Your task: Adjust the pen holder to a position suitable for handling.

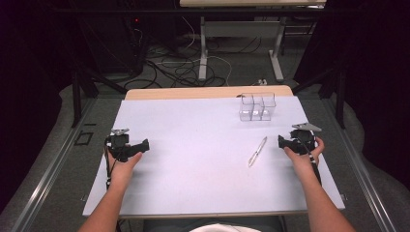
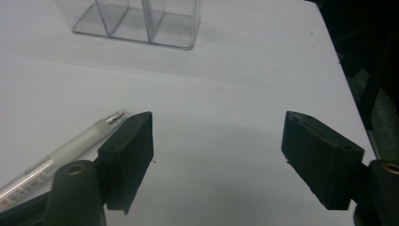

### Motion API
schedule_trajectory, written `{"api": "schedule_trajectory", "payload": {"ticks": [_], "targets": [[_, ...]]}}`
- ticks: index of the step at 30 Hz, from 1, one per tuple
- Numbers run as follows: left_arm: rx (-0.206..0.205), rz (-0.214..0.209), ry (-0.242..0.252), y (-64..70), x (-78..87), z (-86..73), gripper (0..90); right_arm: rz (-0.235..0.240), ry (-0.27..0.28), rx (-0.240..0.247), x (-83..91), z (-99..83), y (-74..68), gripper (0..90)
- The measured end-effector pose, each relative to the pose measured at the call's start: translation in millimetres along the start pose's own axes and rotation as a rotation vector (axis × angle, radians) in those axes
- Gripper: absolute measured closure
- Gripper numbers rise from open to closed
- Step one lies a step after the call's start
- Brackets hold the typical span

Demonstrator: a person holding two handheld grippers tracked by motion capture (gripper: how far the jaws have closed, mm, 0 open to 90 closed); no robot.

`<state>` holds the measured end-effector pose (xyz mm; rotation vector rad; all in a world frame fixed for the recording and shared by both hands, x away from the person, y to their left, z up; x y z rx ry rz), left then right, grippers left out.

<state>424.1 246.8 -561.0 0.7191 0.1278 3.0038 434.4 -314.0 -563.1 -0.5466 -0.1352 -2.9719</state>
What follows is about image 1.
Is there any white table mat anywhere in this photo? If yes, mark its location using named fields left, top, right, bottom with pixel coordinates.
left=82, top=96, right=346, bottom=218

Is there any person's right hand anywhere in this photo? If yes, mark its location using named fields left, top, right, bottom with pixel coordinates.
left=283, top=136, right=325, bottom=185

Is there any tangle of floor cables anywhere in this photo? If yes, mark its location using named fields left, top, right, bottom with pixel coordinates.
left=123, top=15, right=263, bottom=90

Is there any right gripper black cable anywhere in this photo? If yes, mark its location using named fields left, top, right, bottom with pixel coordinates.
left=297, top=136, right=323, bottom=187

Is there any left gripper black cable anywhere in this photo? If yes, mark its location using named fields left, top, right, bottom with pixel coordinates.
left=103, top=138, right=118, bottom=190

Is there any person's left hand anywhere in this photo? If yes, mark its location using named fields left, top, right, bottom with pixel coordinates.
left=106, top=144, right=143, bottom=191

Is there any white desk with metal legs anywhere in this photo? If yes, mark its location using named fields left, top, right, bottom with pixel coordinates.
left=179, top=0, right=327, bottom=83

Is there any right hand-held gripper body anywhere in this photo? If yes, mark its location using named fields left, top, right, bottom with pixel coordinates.
left=284, top=122, right=323, bottom=157

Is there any clear plastic organizer box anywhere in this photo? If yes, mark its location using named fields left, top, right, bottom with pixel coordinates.
left=238, top=92, right=278, bottom=122

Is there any person's white clothing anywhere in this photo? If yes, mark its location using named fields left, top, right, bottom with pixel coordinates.
left=189, top=222, right=262, bottom=232

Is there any black metal stand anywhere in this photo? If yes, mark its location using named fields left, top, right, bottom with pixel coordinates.
left=71, top=61, right=129, bottom=129
left=291, top=64, right=347, bottom=130

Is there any white pen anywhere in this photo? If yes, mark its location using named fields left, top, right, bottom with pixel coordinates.
left=248, top=135, right=269, bottom=168

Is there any black equipment rack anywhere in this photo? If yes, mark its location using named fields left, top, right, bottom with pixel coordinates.
left=73, top=0, right=153, bottom=77

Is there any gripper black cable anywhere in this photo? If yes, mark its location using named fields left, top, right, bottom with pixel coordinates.
left=103, top=138, right=118, bottom=190
left=297, top=136, right=323, bottom=187

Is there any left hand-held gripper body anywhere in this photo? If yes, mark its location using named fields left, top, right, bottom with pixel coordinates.
left=104, top=128, right=143, bottom=163

